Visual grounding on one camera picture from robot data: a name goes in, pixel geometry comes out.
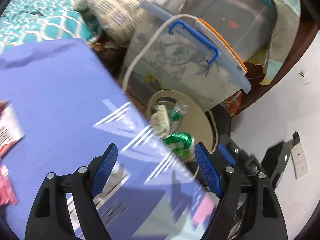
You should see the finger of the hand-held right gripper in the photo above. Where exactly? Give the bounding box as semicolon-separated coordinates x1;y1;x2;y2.
217;144;236;167

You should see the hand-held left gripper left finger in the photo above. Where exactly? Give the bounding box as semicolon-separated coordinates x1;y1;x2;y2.
24;143;118;240

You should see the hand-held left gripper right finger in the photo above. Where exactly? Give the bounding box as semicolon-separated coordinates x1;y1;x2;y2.
194;142;288;240

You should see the beige trash bin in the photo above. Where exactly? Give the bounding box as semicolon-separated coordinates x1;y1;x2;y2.
146;89;216;161

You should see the pink snack packet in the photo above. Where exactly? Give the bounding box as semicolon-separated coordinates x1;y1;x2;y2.
0;164;18;207

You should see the red white snack packet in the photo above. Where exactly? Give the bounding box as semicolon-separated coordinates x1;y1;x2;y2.
0;100;25;159

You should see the orange shopping bag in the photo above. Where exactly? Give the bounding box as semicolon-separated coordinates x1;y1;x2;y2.
221;90;243;117

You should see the clear bottle green label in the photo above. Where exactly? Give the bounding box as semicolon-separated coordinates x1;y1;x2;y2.
168;103;188;122

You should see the crumpled white paper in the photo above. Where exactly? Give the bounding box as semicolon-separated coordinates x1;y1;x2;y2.
149;104;171;138

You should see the purple printed tablecloth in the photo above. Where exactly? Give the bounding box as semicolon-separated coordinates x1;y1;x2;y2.
0;38;217;240

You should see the patchwork cloth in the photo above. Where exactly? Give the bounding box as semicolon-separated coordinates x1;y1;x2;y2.
259;0;302;85

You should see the clear storage box teal lid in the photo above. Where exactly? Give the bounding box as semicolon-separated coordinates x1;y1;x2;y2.
180;0;278;63

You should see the teal patterned bed quilt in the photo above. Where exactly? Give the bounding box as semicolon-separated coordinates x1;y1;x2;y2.
0;0;93;53

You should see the patterned beige pillow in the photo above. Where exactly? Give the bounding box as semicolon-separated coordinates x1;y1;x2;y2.
72;0;170;48

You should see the white wall socket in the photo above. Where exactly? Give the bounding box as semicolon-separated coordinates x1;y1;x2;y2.
287;131;310;180

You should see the clear storage box blue handle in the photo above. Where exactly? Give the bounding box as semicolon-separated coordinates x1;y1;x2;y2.
122;1;252;112

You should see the white cable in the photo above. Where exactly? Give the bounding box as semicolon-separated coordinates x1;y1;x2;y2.
122;14;218;178

